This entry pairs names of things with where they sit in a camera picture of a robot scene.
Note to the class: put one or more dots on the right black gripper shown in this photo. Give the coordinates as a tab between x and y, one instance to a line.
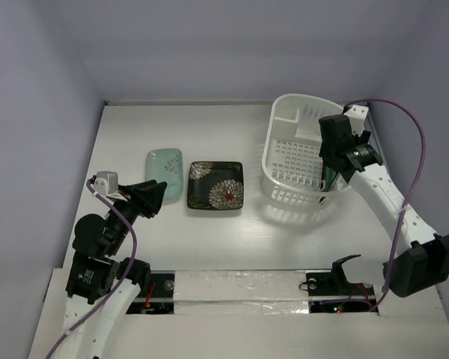
331	161

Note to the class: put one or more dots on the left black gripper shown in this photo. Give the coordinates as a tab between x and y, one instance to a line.
147	196

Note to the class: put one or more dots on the light green speckled plate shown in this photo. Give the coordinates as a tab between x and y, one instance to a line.
166	165

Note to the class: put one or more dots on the black plain plate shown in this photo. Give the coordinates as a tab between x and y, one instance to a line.
329	178

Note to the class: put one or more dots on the black floral plate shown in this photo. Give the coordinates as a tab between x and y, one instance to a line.
215	186

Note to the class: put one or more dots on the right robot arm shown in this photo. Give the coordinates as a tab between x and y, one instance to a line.
419	255

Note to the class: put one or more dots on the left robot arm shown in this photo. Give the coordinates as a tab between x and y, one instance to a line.
105	276

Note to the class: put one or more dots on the white plastic dish rack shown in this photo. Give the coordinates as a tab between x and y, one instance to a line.
291	163

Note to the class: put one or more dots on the foil covered front board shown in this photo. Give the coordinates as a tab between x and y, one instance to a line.
264	314

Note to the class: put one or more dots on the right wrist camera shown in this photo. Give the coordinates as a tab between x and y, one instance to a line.
357	115

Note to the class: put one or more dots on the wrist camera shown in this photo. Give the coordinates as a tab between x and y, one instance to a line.
105	183
357	115

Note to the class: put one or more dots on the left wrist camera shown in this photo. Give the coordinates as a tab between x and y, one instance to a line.
105	183

